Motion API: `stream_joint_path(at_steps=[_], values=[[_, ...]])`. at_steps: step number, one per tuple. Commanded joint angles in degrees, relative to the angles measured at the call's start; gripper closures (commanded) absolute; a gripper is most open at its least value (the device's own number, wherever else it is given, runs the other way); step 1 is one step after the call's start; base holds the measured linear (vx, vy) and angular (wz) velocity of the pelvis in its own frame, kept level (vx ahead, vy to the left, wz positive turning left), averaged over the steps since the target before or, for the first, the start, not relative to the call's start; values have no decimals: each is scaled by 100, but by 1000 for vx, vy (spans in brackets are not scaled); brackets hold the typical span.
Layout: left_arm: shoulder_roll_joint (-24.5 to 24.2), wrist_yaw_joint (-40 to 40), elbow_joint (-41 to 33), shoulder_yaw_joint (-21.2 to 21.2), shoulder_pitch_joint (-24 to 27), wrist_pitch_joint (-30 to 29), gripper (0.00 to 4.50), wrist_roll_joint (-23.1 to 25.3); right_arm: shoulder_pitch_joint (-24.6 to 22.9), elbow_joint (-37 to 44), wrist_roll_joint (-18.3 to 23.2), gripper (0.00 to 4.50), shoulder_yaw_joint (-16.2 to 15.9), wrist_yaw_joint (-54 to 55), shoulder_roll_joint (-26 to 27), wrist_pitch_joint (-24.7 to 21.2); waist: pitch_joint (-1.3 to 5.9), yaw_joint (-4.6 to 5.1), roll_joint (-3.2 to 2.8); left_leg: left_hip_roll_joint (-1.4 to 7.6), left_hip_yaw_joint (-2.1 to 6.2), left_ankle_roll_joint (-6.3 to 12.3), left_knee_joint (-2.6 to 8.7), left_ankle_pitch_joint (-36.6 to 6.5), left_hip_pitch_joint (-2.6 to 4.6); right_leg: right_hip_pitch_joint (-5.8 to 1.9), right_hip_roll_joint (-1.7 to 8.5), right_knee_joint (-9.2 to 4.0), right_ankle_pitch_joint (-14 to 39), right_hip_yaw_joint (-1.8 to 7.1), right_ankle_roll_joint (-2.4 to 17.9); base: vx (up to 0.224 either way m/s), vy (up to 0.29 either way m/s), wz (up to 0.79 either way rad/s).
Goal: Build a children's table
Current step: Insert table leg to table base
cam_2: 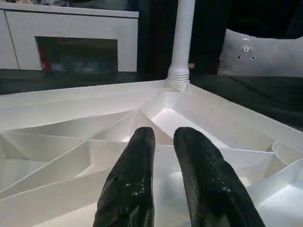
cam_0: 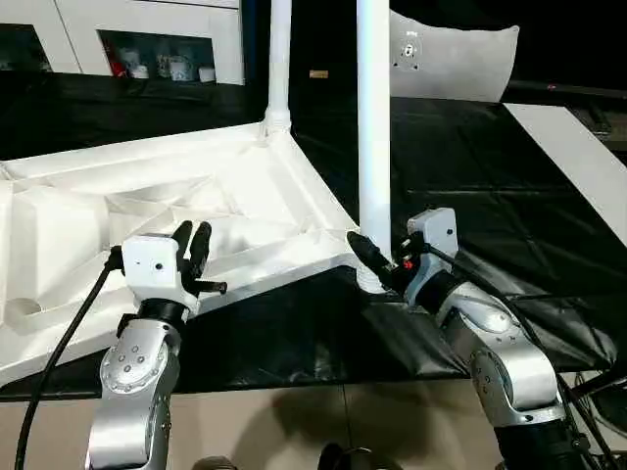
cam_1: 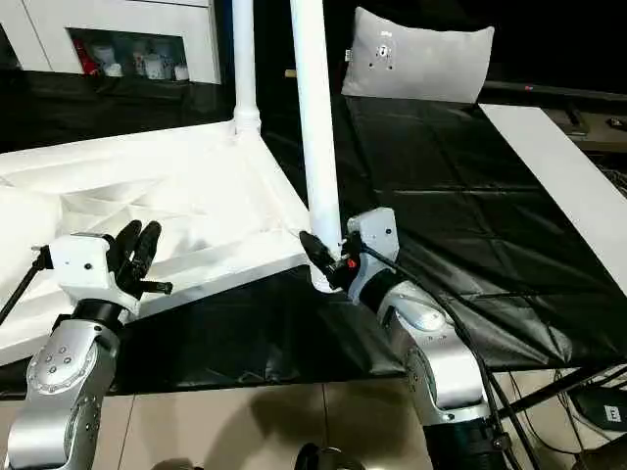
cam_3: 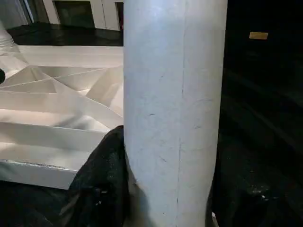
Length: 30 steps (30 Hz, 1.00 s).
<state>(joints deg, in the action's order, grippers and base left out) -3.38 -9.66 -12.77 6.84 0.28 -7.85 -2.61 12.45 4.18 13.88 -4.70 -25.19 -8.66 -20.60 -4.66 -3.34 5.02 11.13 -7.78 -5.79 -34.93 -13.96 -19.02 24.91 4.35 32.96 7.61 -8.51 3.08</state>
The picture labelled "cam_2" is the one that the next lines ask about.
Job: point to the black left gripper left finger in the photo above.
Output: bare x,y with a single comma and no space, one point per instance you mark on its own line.
127,184

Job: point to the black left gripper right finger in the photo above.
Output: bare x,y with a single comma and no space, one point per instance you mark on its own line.
213,189

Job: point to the white plastic table top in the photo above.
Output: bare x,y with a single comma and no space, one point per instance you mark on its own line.
71,113

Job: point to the white plastic table leg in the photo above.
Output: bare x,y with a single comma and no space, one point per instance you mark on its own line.
183,35

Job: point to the black work mat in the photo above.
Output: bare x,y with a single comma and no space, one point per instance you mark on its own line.
260,94

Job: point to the grey cushion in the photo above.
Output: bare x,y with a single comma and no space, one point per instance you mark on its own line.
260,56

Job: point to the white sideboard with glass doors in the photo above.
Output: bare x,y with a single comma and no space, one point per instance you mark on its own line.
71,23

